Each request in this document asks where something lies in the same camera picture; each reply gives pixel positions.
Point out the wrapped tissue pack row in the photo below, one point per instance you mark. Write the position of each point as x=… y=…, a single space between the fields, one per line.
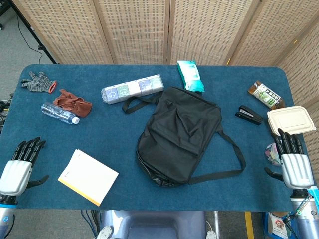
x=132 y=89

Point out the blue box with picture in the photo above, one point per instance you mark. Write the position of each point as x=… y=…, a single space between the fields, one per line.
x=276 y=225

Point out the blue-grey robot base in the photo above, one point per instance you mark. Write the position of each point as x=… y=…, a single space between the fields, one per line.
x=149 y=224

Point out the teal wet wipes pack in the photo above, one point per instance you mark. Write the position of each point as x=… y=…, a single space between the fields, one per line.
x=190 y=74

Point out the clear plastic water bottle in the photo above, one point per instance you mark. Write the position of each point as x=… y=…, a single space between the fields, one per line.
x=57 y=113

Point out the black stapler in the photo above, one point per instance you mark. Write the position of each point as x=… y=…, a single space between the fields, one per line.
x=249 y=115

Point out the metal table leg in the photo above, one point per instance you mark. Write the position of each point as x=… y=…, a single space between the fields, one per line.
x=216 y=220

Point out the brown cloth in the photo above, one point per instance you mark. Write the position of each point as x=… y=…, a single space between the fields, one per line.
x=72 y=103

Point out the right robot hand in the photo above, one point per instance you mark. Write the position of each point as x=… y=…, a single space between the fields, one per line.
x=296 y=171

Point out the blue felt table cover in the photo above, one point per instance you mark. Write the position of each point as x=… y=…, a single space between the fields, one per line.
x=112 y=139

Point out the black backpack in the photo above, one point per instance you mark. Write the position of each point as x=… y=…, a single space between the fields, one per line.
x=179 y=132

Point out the clear tub of binder clips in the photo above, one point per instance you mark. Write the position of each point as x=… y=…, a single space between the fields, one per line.
x=271 y=154

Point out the white oval foot pad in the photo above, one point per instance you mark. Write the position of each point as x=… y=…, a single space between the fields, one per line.
x=211 y=234
x=104 y=232

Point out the beige takeaway box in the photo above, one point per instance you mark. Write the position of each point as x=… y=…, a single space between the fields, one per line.
x=290 y=120

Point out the white yellow notebook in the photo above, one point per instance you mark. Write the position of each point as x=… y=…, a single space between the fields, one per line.
x=87 y=176

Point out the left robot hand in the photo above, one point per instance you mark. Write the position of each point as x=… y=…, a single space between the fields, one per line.
x=17 y=174

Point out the grey knitted work glove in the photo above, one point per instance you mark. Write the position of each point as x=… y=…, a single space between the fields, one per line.
x=37 y=83

